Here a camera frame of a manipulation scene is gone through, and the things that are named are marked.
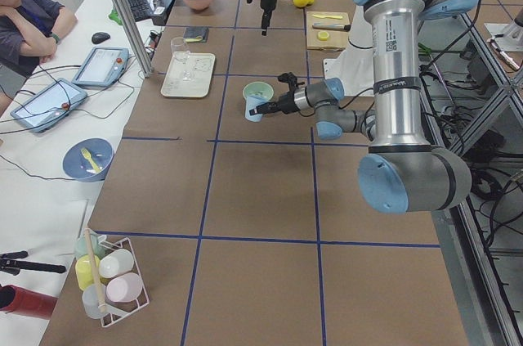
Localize black camera tripod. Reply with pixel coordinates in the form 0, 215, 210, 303
1, 250, 67, 276

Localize cream bear tray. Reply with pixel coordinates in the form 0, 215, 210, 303
160, 53, 216, 98

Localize black keyboard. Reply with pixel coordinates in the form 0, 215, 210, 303
127, 0, 151, 22

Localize pink cup in rack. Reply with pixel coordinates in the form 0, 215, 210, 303
106, 272, 143, 303

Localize seated person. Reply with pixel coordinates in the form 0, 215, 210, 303
0, 0, 78, 110

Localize lemon half slice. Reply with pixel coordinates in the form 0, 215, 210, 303
317, 31, 330, 41

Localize white wire cup rack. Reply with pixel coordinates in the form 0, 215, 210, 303
74, 228, 150, 328

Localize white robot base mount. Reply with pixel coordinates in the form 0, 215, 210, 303
324, 6, 373, 95

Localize yellow cup in rack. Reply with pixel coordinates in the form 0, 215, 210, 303
74, 254, 94, 291

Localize clear wine glass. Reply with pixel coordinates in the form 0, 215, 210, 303
170, 37, 192, 81

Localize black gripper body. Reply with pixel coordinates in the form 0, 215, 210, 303
271, 92, 306, 114
260, 0, 277, 15

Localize black computer mouse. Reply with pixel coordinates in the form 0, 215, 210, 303
91, 32, 111, 45

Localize dark blue bowl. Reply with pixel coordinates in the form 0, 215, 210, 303
62, 137, 114, 182

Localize yellow plastic knife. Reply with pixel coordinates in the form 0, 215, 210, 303
312, 14, 344, 20

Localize red bottle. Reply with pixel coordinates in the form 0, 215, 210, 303
1, 285, 57, 320

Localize wooden cutting board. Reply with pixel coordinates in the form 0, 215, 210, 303
306, 11, 351, 50

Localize light blue cup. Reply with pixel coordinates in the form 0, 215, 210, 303
244, 96, 266, 123

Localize grey folded cloth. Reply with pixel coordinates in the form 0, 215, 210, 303
183, 26, 209, 43

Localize mint green bowl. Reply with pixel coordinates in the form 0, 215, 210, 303
242, 81, 274, 101

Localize blue teach pendant tablet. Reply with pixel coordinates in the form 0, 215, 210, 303
71, 47, 130, 88

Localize white cup in rack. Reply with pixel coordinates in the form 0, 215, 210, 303
99, 249, 134, 279

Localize yellow plastic fork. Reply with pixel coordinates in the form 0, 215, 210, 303
80, 147, 101, 173

